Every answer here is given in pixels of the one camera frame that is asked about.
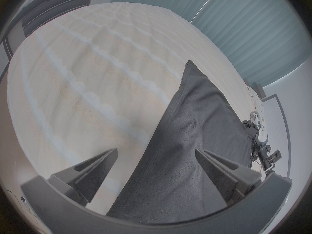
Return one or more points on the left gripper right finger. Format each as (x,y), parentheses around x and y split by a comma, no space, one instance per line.
(219,179)

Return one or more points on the grey wooden bedside table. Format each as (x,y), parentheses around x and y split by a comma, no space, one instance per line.
(254,88)

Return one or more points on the black shorts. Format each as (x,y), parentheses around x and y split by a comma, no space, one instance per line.
(195,130)

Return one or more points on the bed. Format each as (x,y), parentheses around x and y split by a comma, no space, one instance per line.
(85,82)

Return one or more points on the white printed pillow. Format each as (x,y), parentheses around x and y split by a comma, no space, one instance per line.
(258,106)

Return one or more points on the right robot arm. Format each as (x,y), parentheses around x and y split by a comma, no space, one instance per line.
(264,151)

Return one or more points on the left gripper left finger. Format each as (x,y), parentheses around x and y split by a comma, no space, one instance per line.
(95,179)

